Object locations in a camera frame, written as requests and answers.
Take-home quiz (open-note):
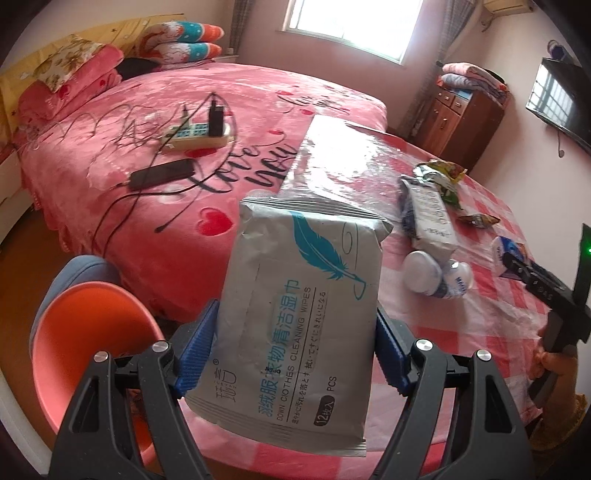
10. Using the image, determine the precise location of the brown wooden cabinet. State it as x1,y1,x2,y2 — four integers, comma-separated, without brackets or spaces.
416,83,511,171

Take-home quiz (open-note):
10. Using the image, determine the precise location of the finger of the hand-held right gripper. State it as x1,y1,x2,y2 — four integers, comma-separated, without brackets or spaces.
502,253,561,301

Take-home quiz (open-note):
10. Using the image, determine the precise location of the beige power strip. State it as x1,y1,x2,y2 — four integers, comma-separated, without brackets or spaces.
161,121,232,151

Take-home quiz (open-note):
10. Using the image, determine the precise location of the grey curtain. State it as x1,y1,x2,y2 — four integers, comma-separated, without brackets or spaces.
231,0,254,56
399,0,476,144

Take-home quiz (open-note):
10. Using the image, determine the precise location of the white wipes pack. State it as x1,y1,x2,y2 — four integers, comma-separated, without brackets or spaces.
182,196,395,446

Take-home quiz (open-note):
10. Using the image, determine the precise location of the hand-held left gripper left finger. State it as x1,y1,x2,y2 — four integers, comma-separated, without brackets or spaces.
48,298,222,480

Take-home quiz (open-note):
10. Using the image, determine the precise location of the white bottle blue label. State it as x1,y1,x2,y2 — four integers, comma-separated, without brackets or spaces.
436,259,474,301

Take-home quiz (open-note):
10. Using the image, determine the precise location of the pink folded blanket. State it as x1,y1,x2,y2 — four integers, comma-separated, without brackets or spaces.
16,44,125,123

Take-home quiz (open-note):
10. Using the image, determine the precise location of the bed with pink bedspread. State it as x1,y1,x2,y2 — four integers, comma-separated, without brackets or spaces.
0,60,389,333

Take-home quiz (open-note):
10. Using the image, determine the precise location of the wall television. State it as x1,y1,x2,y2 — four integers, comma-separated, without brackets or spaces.
526,58,591,153

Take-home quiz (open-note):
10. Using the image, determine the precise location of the floral pillow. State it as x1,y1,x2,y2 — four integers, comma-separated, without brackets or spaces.
30,39,109,93

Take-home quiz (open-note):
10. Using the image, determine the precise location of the green snack packet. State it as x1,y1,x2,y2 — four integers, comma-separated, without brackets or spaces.
412,159,467,209

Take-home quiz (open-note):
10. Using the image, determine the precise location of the blue plastic stool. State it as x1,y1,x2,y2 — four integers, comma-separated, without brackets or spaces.
28,255,122,352

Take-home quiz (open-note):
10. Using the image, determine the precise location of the stack of folded blankets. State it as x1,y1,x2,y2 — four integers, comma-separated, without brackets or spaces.
436,62,509,104

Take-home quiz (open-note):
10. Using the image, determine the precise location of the person's right hand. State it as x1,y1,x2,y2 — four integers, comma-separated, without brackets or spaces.
531,346,580,407

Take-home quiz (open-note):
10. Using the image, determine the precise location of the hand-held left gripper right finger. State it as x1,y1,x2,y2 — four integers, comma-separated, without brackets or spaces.
369,307,536,480

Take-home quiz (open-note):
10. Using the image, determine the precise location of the black charging cable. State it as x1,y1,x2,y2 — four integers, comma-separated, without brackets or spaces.
154,91,238,232

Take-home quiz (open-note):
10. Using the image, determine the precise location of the black power bank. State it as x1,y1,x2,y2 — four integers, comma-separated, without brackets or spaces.
129,159,195,191

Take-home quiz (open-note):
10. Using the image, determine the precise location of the air conditioner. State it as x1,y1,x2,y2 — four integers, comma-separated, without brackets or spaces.
480,0,532,14

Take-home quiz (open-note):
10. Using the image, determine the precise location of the person's right forearm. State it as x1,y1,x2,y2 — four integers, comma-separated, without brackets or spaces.
529,392,589,453

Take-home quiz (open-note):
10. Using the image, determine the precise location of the black cloth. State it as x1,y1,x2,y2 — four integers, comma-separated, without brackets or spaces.
115,58,160,80

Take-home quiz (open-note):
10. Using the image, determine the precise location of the brown candy wrapper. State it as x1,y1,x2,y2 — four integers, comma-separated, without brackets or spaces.
457,213,500,229

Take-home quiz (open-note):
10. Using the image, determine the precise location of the yellow wooden headboard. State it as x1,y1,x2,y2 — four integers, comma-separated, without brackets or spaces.
0,16,185,134

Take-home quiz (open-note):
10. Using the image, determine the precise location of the orange plastic bin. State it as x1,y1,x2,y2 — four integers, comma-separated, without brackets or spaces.
32,282,167,460

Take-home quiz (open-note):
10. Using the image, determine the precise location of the white round jar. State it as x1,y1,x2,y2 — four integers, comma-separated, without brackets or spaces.
404,249,445,292

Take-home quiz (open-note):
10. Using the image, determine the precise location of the window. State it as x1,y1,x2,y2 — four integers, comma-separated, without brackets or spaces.
277,0,426,65

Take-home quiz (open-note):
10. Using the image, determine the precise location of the white blue tissue pack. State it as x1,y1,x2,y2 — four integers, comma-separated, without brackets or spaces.
398,176,459,254

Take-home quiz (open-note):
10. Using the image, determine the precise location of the blue white small packet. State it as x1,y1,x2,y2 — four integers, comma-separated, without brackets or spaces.
490,236,532,280

